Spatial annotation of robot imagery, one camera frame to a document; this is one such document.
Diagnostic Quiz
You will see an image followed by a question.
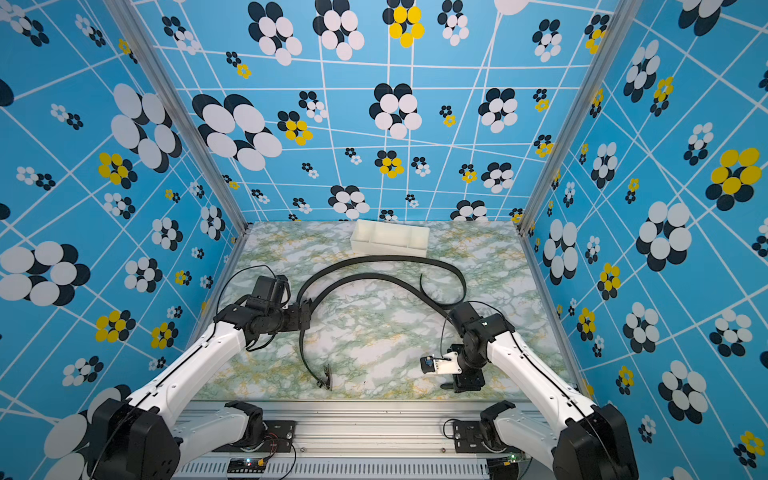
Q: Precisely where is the right aluminium corner post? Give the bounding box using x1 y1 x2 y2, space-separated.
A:
520 0 642 236

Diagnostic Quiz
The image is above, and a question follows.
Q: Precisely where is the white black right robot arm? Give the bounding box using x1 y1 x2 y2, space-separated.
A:
435 302 639 479

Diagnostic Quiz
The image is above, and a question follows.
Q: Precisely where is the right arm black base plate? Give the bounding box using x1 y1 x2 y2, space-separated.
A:
443 419 525 456

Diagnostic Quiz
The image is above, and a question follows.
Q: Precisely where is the white plastic storage tray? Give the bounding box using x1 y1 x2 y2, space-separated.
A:
350 220 430 257

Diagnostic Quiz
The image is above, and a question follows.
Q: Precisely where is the green circuit board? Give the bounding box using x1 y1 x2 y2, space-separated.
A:
487 457 530 480
227 458 268 475

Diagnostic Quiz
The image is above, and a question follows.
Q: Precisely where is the black leather belt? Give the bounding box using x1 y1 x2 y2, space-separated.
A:
295 255 468 390

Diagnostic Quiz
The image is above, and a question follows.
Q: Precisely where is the left aluminium corner post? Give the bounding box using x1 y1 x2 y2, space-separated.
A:
105 1 248 236

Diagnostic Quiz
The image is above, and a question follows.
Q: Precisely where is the left green circuit board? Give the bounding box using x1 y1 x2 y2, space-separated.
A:
227 458 268 475

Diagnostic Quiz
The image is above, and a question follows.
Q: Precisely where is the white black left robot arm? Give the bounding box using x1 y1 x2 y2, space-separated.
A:
84 299 311 479

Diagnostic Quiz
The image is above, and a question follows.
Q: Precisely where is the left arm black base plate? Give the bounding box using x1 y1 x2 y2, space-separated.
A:
215 420 297 454

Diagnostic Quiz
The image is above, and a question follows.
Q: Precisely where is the right green circuit board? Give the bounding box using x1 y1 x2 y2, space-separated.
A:
487 457 530 480

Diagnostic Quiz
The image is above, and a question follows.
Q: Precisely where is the aluminium corner post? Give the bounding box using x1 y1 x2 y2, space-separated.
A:
520 0 642 236
105 1 248 236

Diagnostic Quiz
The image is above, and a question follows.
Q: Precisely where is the aluminium front frame rail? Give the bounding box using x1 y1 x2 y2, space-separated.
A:
113 398 634 480

